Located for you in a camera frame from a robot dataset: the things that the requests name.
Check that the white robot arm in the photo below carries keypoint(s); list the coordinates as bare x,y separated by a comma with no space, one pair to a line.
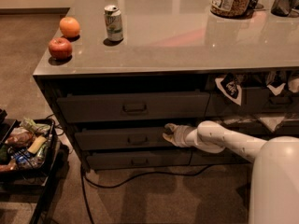
274,193

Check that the red apple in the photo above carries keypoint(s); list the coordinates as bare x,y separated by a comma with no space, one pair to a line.
60,48

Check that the black tray of snacks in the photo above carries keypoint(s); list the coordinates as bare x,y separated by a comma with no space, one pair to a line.
27,147

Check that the orange fruit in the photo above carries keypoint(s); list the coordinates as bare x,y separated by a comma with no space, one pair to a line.
69,27

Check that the grey middle left drawer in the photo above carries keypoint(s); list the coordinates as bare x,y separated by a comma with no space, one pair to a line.
122,138

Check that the white paper in drawer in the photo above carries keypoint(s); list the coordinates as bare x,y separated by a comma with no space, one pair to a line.
270,121

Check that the black white snack bag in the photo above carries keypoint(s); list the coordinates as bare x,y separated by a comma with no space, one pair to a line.
230,87

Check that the green white soda can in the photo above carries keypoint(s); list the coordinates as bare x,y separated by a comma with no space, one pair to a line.
113,22

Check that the grey top right drawer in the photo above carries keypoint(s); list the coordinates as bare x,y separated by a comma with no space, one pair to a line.
253,101

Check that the grey cabinet with countertop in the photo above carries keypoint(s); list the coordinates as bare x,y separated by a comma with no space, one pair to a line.
167,46

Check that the grey top left drawer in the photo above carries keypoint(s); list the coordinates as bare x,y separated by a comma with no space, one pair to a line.
133,106

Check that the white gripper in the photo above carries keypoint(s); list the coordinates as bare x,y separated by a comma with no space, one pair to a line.
180,135

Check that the grey bottom right drawer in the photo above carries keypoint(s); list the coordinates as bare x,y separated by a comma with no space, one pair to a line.
227,156

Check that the dark glass container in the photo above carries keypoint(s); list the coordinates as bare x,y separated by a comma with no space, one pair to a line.
283,8

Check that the grey bottom left drawer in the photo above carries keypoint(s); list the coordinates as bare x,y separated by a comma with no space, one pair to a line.
126,160

